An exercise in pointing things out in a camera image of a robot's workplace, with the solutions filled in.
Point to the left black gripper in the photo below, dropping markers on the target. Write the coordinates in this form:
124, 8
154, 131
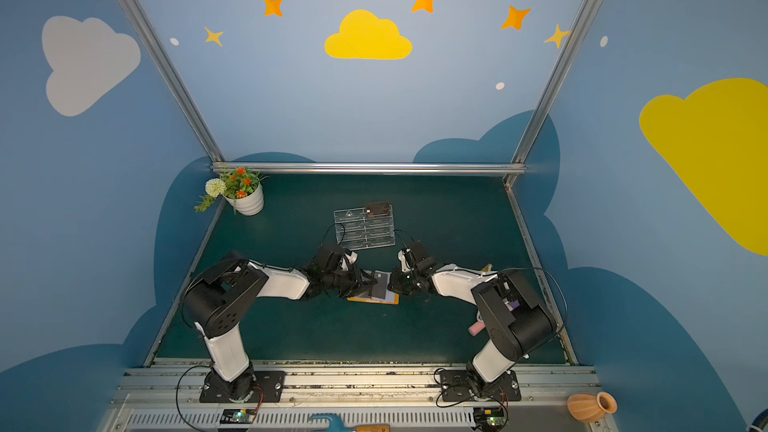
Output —
354, 280

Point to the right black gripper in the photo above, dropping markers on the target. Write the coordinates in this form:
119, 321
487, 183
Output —
405, 281

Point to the yellow leather card holder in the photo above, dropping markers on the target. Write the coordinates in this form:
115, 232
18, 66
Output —
364, 296

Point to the clear plastic organizer tray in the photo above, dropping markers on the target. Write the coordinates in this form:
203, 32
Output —
355, 231

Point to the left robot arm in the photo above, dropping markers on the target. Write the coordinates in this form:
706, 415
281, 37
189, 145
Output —
217, 300

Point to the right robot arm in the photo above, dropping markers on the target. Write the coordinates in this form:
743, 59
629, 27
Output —
515, 317

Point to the right controller board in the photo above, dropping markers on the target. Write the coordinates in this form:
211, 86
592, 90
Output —
489, 419

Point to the controller board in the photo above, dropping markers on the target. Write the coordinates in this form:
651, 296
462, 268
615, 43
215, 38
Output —
243, 417
489, 419

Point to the potted flower plant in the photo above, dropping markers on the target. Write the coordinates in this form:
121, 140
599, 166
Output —
240, 187

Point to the left controller board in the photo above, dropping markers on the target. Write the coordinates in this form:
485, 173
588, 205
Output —
243, 417

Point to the terracotta clay vase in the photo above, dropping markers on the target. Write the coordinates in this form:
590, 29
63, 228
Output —
588, 407

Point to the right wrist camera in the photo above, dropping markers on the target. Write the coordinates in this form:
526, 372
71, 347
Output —
404, 256

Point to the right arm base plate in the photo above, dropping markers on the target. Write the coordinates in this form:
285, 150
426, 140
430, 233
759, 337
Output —
458, 386

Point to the teal handled tool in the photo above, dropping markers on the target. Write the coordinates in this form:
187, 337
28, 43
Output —
336, 424

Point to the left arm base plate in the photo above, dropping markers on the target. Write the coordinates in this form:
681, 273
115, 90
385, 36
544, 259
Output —
249, 387

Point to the aluminium frame rear bar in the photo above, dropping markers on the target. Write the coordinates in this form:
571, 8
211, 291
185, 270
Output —
421, 169

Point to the aluminium front rail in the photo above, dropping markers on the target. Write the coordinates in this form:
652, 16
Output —
404, 396

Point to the aluminium frame right post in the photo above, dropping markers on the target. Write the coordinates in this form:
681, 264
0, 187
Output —
583, 20

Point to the aluminium frame post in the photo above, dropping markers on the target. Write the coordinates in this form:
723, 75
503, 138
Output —
141, 23
583, 20

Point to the aluminium frame left post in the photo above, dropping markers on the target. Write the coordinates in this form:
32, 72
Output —
141, 23

